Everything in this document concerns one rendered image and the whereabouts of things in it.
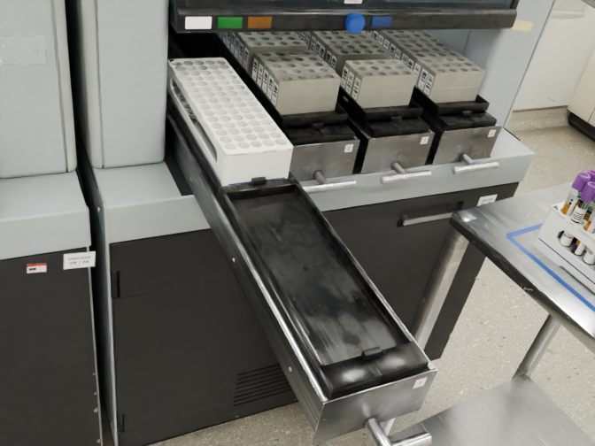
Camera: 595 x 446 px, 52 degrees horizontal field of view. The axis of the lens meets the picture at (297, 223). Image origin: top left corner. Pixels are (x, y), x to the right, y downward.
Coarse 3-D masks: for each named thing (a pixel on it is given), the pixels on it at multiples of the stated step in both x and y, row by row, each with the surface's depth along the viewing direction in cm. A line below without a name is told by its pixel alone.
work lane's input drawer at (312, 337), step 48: (192, 144) 90; (192, 192) 90; (240, 192) 82; (288, 192) 86; (240, 240) 76; (288, 240) 77; (336, 240) 77; (288, 288) 70; (336, 288) 72; (288, 336) 64; (336, 336) 66; (384, 336) 67; (336, 384) 59; (384, 384) 61; (336, 432) 63
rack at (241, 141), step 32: (192, 64) 100; (224, 64) 102; (192, 96) 91; (224, 96) 92; (192, 128) 91; (224, 128) 85; (256, 128) 87; (224, 160) 80; (256, 160) 82; (288, 160) 84
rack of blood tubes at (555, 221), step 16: (560, 208) 78; (544, 224) 80; (560, 224) 77; (576, 224) 76; (544, 240) 80; (592, 240) 74; (576, 256) 77; (576, 272) 77; (592, 272) 75; (592, 288) 75
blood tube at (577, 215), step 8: (592, 184) 74; (584, 192) 74; (592, 192) 73; (584, 200) 74; (592, 200) 74; (576, 208) 75; (584, 208) 75; (576, 216) 76; (560, 240) 79; (568, 240) 78
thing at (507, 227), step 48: (480, 240) 81; (528, 240) 82; (432, 288) 92; (528, 288) 76; (576, 288) 76; (576, 336) 71; (528, 384) 134; (384, 432) 114; (432, 432) 120; (480, 432) 122; (528, 432) 124; (576, 432) 126
